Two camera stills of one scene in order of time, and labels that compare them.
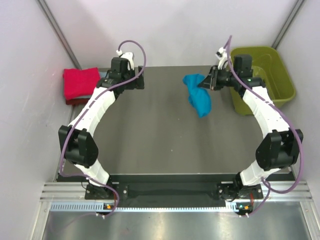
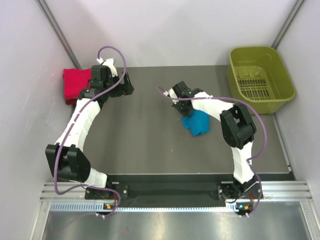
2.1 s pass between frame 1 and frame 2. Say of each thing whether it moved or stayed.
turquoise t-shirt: moved
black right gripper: moved
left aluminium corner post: stayed
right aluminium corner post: stayed
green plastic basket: stayed
